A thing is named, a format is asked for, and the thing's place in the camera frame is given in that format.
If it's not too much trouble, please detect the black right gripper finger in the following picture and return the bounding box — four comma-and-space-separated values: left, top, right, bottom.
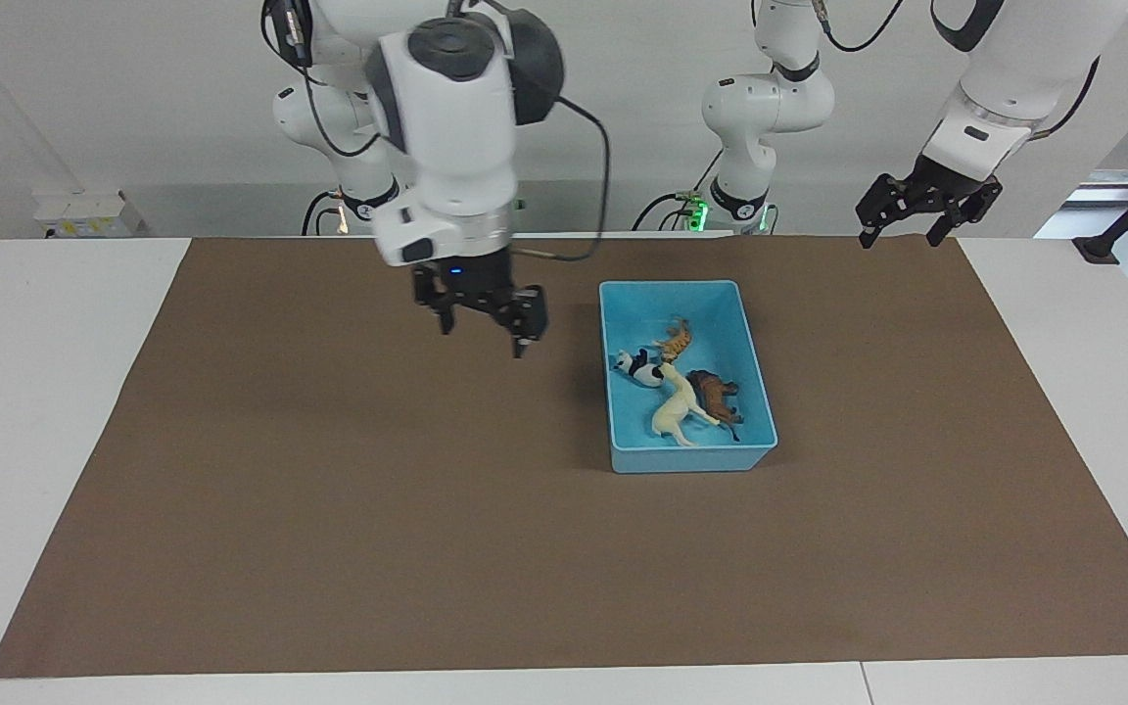
505, 284, 550, 360
413, 270, 459, 337

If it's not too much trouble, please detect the blue plastic storage box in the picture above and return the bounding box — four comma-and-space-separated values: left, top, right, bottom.
598, 280, 779, 476

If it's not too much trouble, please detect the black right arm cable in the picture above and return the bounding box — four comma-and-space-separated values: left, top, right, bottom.
511, 92, 613, 263

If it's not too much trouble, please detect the brown table mat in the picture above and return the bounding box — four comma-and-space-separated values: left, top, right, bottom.
0, 233, 1128, 680

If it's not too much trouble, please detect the black left base cable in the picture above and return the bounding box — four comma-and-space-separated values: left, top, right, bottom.
632, 144, 725, 233

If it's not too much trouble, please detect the black white panda toy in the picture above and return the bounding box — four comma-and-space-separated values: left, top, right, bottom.
610, 347, 666, 389

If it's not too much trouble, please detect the cream white horse toy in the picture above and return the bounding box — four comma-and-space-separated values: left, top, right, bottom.
649, 361, 723, 449

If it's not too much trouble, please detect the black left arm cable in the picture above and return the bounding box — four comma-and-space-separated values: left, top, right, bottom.
814, 0, 908, 54

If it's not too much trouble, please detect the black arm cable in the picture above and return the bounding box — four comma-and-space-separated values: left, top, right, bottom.
511, 92, 613, 263
814, 0, 908, 54

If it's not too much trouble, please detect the orange tiger toy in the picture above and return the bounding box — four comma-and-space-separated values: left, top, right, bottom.
652, 315, 695, 366

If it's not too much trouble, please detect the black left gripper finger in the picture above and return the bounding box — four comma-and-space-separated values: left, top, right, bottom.
925, 182, 1004, 248
855, 174, 896, 251

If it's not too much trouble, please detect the brown lion toy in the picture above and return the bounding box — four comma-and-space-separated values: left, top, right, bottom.
685, 368, 747, 444

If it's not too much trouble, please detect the white wall socket box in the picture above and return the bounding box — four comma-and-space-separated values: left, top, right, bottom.
32, 188, 147, 240

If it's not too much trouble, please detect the black right base cable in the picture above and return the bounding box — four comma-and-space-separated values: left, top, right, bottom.
301, 188, 346, 237

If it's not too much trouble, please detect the black base cable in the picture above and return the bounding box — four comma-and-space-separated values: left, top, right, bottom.
632, 144, 725, 233
301, 188, 346, 237

